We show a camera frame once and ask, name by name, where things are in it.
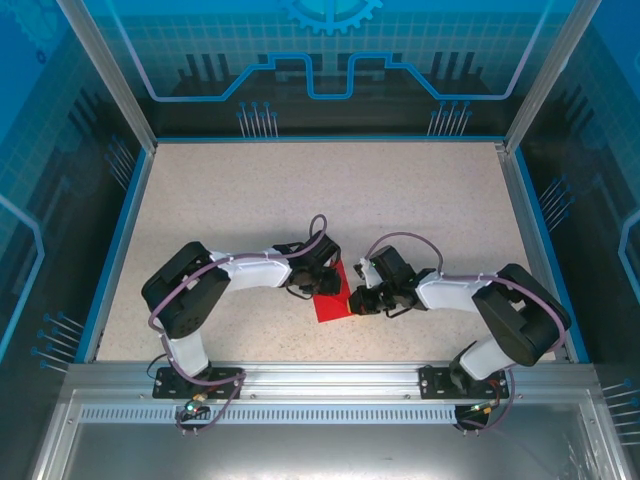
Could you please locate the blue circuit print panel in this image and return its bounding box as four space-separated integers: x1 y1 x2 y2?
504 0 640 480
0 0 154 480

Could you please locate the slotted grey cable duct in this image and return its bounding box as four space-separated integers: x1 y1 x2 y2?
79 405 476 425

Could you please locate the blue panel with gear print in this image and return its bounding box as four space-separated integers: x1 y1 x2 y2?
92 0 581 139

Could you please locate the aluminium table edge rail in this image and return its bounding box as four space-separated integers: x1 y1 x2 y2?
496 141 575 364

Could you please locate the blue table edge strip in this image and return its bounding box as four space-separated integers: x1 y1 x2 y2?
73 147 159 365
513 147 592 365

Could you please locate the aluminium mounting rail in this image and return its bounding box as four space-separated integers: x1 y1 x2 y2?
64 362 599 399

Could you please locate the green lit cable connector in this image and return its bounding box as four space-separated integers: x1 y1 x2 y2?
467 397 501 419
182 392 209 419

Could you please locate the aluminium frame post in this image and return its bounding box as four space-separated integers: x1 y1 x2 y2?
56 0 158 152
502 0 604 152

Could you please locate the red paper sheet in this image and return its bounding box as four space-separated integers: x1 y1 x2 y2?
312 262 357 325

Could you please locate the sheet metal tray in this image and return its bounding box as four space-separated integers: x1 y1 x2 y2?
29 389 634 480

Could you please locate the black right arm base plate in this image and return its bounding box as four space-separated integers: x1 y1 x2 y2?
418 363 511 401

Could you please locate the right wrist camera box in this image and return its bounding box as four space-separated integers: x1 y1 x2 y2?
353 257 381 289

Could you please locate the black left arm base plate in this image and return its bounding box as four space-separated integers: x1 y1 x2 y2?
152 367 245 401

